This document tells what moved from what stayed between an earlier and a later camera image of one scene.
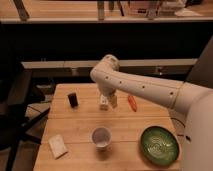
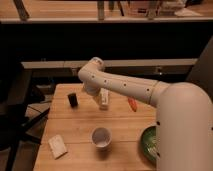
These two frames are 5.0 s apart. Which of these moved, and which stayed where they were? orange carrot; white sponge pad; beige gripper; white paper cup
Moved: beige gripper
Stayed: orange carrot; white paper cup; white sponge pad
